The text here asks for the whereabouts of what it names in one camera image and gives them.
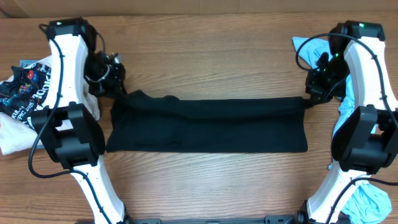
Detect black printed folded shirt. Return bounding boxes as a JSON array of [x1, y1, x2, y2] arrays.
[[1, 62, 51, 128]]

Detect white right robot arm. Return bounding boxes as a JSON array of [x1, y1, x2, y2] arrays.
[[295, 21, 397, 223]]

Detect light blue t-shirt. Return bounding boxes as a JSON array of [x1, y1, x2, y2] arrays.
[[292, 37, 392, 224]]

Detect black t-shirt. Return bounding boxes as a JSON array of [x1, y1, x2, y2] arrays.
[[106, 90, 308, 153]]

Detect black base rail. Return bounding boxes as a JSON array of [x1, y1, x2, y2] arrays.
[[127, 212, 321, 224]]

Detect white folded shirt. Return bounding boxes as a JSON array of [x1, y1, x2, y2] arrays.
[[0, 55, 101, 156]]

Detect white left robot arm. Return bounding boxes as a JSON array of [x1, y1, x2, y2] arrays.
[[30, 17, 132, 223]]

